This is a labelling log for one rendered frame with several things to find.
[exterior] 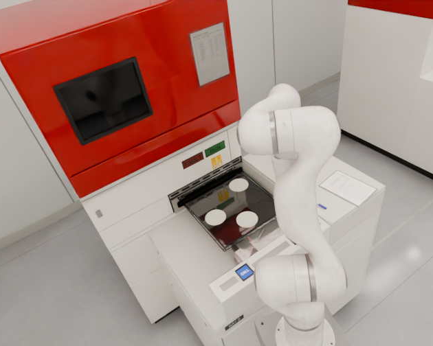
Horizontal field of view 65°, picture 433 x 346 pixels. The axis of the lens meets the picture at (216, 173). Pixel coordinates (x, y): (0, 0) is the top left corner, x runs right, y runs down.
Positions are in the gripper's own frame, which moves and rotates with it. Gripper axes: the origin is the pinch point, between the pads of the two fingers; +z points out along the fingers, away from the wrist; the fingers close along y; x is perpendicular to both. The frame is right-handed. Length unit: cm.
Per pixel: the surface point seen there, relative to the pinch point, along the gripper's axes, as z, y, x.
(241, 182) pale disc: 4, -50, 7
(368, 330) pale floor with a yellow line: 107, -2, 37
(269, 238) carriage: 13.7, -15.2, -4.8
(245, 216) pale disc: 8.4, -30.2, -6.0
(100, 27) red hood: -85, -36, -35
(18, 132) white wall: -30, -205, -84
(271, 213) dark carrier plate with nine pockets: 9.9, -23.9, 4.8
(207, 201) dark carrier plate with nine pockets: 4, -50, -14
